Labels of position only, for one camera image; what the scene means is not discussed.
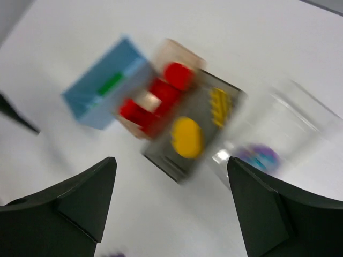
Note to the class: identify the clear transparent bin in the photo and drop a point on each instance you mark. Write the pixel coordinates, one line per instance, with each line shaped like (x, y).
(288, 119)

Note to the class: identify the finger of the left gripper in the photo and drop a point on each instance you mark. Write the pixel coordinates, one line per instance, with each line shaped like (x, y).
(8, 110)

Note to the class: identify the purple butterfly lego brick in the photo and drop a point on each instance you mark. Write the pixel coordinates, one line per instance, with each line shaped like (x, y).
(114, 254)

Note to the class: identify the tan translucent bin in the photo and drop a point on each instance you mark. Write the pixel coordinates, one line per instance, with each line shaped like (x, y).
(170, 51)

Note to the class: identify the red flower lego brick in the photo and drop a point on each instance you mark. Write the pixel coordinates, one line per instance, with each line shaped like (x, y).
(178, 75)

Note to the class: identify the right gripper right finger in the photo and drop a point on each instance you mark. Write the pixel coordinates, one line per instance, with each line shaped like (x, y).
(280, 219)

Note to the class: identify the yellow rounded lego brick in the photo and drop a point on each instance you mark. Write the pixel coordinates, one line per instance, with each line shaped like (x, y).
(186, 138)

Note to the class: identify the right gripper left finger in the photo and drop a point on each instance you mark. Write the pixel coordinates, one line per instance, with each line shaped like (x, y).
(66, 219)

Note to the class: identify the blue rectangular bin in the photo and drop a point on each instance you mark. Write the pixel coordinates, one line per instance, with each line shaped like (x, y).
(121, 71)

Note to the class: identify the grey translucent bin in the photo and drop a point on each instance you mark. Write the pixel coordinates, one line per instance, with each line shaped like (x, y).
(197, 107)

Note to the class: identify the yellow striped lego brick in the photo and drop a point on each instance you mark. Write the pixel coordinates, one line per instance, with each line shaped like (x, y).
(221, 106)

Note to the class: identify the green lego plate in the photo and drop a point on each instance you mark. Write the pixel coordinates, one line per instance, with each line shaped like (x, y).
(110, 84)

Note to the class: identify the striped red green lego stack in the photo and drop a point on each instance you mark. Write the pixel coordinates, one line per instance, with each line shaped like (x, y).
(136, 114)

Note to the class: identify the red rounded lego brick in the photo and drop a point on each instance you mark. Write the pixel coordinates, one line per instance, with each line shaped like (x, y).
(166, 93)

